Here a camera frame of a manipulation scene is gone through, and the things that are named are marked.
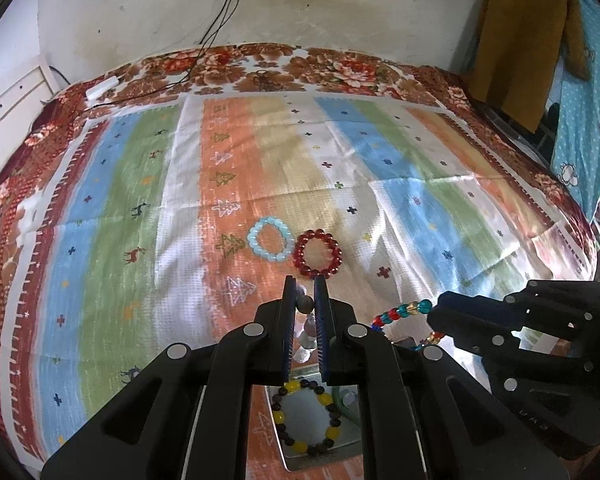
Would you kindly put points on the brown hanging garment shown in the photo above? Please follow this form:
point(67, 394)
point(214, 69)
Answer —
point(525, 45)

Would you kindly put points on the white charger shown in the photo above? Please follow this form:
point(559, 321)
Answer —
point(100, 89)

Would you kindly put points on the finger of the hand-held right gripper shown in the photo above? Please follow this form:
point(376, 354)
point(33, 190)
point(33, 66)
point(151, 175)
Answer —
point(475, 337)
point(480, 305)

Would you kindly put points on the striped colourful mat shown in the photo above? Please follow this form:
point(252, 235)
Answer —
point(130, 220)

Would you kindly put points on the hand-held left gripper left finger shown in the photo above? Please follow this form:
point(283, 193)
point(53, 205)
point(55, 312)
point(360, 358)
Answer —
point(290, 320)

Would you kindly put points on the blue cartoon print curtain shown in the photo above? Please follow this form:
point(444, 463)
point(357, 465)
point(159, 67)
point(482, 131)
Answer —
point(587, 125)

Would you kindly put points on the white headboard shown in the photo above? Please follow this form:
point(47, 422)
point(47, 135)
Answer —
point(10, 105)

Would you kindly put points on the embossed metal tin box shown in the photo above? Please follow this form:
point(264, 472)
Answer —
point(292, 455)

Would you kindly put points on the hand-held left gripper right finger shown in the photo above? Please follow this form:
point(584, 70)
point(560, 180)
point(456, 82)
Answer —
point(322, 320)

